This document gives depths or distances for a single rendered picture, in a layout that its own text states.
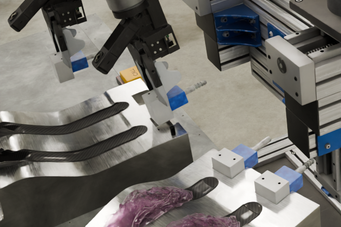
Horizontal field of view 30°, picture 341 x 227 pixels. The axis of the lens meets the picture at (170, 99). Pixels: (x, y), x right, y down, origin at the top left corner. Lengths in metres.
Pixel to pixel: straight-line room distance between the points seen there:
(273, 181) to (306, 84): 0.22
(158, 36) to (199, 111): 1.71
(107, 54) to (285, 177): 0.39
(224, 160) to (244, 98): 1.76
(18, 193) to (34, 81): 0.61
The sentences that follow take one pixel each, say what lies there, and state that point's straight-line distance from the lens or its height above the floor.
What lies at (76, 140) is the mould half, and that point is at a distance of 1.32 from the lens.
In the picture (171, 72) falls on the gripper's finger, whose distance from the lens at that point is 1.23.
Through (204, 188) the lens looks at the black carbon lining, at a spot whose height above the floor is 0.85.
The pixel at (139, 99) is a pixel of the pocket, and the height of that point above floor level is 0.87.
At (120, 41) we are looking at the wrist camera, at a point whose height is 1.09.
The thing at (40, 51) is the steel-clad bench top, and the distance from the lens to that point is 1.91.
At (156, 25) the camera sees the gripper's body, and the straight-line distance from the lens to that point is 1.21.
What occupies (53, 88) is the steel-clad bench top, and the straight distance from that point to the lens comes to 1.70.
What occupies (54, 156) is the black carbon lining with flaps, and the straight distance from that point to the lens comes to 1.27.
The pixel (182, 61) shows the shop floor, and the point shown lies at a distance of 3.31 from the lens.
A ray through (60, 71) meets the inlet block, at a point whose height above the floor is 0.93.
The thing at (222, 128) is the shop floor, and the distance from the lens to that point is 2.76.
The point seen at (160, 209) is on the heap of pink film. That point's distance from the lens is 1.08.
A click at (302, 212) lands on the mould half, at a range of 1.11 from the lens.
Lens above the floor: 1.62
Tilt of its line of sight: 33 degrees down
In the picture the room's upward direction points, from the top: 12 degrees counter-clockwise
